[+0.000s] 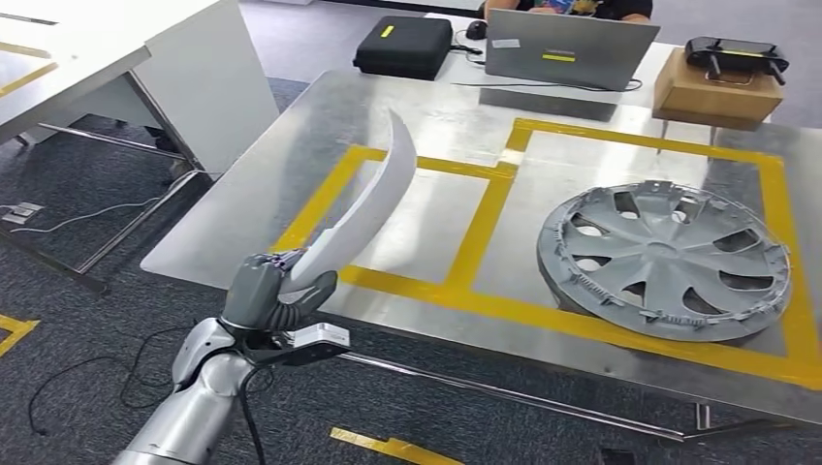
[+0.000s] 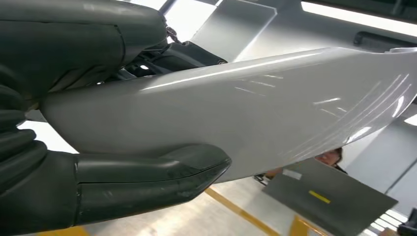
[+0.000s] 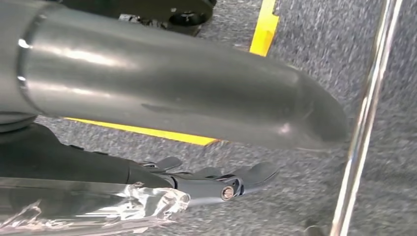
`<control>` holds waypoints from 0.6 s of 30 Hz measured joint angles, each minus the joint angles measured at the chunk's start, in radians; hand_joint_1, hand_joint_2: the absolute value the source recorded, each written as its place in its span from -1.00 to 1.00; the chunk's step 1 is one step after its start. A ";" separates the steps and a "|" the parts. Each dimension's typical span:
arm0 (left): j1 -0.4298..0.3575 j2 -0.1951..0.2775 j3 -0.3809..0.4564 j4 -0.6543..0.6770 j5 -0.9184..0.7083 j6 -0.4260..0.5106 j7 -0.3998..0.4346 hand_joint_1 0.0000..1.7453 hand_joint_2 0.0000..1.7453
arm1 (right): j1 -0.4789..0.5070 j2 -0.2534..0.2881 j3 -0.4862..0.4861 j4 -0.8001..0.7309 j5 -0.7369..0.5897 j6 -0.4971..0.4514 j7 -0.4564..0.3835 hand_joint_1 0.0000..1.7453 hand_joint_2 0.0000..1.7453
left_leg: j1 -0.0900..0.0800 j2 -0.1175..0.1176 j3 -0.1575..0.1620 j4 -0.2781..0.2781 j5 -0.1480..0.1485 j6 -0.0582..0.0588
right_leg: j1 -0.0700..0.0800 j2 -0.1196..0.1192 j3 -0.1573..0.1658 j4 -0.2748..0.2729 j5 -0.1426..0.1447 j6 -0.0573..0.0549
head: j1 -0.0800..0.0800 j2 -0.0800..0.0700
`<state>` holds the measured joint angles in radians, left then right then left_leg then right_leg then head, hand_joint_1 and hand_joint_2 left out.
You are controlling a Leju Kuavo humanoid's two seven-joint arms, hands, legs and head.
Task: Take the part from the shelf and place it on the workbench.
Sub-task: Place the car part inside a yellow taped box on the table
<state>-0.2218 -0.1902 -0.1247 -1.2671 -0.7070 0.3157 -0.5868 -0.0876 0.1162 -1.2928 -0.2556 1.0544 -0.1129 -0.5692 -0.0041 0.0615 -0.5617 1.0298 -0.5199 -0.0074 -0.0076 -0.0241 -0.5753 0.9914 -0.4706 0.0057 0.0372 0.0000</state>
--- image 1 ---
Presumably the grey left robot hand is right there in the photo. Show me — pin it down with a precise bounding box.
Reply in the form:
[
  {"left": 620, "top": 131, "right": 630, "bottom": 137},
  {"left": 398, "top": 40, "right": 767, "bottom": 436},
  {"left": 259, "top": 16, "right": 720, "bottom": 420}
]
[{"left": 220, "top": 250, "right": 339, "bottom": 332}]

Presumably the white curved plastic part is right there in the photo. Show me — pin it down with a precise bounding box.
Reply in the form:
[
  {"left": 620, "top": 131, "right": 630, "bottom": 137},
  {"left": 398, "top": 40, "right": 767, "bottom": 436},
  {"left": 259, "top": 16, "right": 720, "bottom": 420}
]
[{"left": 282, "top": 108, "right": 419, "bottom": 297}]

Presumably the steel workbench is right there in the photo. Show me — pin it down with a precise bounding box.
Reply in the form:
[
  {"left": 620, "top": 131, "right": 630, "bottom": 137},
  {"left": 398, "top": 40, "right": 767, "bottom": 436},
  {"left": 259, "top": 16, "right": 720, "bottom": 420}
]
[{"left": 140, "top": 67, "right": 822, "bottom": 444}]

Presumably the grey wheel hubcap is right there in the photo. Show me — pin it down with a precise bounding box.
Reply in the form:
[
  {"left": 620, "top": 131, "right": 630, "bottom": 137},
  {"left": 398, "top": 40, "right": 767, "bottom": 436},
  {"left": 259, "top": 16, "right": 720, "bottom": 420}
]
[{"left": 536, "top": 179, "right": 793, "bottom": 344}]

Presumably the yellow floor tape strip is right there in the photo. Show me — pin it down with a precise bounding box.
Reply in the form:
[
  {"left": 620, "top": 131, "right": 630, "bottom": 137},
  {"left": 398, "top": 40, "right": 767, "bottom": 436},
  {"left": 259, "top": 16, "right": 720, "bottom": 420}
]
[{"left": 330, "top": 426, "right": 465, "bottom": 465}]

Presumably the white desk with steel legs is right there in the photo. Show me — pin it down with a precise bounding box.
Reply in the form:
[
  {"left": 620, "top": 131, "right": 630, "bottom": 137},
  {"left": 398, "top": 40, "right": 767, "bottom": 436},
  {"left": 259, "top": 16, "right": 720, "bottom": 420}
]
[{"left": 0, "top": 0, "right": 281, "bottom": 294}]

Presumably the yellow floor tape square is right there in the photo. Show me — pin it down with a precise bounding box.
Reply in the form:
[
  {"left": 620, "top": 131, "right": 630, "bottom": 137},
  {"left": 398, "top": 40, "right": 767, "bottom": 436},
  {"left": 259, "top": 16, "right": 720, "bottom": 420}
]
[{"left": 0, "top": 314, "right": 41, "bottom": 358}]

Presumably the grey floor outlet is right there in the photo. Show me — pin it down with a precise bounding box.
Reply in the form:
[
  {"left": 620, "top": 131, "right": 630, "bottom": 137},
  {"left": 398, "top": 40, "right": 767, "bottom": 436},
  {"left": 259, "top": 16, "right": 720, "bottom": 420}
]
[{"left": 0, "top": 201, "right": 45, "bottom": 226}]

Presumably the black carry case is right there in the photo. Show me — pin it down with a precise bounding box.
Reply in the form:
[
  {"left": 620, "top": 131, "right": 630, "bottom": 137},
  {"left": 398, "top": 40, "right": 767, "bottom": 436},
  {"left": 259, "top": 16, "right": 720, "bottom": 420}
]
[{"left": 353, "top": 15, "right": 455, "bottom": 82}]

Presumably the brown cardboard box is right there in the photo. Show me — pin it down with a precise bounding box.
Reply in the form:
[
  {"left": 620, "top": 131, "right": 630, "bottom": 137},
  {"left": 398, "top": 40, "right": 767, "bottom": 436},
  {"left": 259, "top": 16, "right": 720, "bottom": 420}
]
[{"left": 652, "top": 47, "right": 786, "bottom": 133}]

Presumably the grey laptop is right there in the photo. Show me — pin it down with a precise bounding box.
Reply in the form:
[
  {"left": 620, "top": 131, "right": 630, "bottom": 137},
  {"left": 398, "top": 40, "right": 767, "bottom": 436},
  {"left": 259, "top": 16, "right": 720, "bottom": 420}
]
[{"left": 485, "top": 8, "right": 661, "bottom": 92}]

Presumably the black handheld controller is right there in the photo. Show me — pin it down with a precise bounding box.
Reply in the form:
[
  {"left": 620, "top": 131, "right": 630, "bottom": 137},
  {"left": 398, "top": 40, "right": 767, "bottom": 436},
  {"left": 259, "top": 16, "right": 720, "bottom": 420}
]
[{"left": 683, "top": 36, "right": 790, "bottom": 86}]

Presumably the person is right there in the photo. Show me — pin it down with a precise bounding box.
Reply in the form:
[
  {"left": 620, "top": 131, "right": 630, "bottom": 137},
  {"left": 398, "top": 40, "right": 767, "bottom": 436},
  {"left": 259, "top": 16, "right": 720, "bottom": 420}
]
[{"left": 478, "top": 0, "right": 654, "bottom": 23}]

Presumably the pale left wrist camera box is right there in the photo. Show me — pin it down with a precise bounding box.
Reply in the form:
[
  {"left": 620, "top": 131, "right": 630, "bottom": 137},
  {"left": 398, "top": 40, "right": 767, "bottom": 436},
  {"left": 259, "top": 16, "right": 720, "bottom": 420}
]
[{"left": 285, "top": 323, "right": 352, "bottom": 353}]

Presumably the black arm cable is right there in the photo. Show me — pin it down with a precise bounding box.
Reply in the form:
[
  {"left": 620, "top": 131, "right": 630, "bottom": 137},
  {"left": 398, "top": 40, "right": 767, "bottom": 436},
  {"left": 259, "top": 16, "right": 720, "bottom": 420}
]
[{"left": 238, "top": 364, "right": 268, "bottom": 465}]

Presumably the white floor cable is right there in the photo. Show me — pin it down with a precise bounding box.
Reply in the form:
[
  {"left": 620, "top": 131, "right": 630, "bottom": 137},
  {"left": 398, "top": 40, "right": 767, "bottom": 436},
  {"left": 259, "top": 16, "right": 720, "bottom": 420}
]
[{"left": 9, "top": 192, "right": 165, "bottom": 235}]

